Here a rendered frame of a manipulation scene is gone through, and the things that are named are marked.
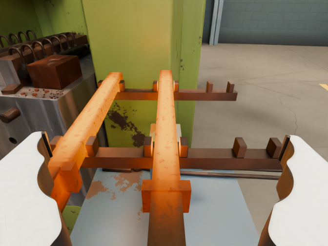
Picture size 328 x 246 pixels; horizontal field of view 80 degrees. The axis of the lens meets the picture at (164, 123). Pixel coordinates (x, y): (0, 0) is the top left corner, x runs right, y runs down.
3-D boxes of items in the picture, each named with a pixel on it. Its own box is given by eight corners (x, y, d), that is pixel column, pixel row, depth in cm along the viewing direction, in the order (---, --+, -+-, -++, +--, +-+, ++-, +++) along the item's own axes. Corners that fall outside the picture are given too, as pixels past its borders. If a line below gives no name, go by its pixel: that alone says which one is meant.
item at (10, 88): (10, 88, 56) (9, 84, 55) (22, 88, 56) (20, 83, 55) (2, 94, 52) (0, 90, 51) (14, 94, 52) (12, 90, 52)
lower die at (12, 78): (22, 87, 56) (10, 56, 52) (-39, 83, 59) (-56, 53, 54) (90, 52, 91) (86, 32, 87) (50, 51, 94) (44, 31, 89)
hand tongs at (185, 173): (309, 172, 57) (311, 169, 57) (317, 183, 54) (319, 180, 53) (107, 161, 61) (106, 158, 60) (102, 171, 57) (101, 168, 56)
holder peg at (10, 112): (10, 124, 51) (6, 115, 49) (1, 123, 51) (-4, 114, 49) (22, 116, 54) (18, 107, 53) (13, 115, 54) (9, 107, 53)
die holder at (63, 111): (91, 208, 73) (56, 100, 49) (0, 195, 78) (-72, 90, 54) (133, 126, 120) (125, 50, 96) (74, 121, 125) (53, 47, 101)
